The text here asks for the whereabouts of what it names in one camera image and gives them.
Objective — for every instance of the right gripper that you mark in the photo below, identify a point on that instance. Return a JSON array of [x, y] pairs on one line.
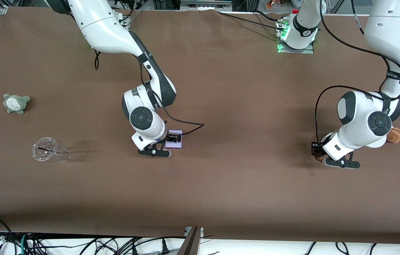
[[170, 138]]

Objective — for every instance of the clear plastic cup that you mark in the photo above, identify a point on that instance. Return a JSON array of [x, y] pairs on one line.
[[46, 149]]

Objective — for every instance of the brown plush bear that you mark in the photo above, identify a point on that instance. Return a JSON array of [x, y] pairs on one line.
[[396, 135]]

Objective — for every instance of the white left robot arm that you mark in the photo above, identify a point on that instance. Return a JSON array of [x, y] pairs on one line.
[[363, 120]]

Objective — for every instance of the silver metal bracket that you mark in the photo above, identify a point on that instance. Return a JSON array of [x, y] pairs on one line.
[[200, 232]]

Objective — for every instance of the grey green plush toy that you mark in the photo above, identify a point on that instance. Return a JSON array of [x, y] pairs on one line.
[[16, 103]]

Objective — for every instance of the brown lion statue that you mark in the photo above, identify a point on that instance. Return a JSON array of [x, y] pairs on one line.
[[318, 158]]

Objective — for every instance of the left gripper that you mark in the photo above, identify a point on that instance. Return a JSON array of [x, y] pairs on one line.
[[316, 148]]

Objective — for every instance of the aluminium frame rail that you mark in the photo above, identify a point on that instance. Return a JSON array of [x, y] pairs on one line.
[[205, 4]]

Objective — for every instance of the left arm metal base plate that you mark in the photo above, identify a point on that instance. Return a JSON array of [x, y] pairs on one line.
[[295, 51]]

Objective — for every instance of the dark table support beam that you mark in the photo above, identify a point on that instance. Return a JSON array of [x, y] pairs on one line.
[[190, 244]]

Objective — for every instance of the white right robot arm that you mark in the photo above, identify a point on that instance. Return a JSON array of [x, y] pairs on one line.
[[108, 32]]

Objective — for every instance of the black power plug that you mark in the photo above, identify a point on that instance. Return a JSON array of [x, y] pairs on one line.
[[165, 248]]

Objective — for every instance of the small orange figurine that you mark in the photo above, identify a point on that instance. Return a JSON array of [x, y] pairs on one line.
[[269, 5]]

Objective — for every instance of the lavender phone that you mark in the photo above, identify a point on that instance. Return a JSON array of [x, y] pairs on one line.
[[176, 145]]

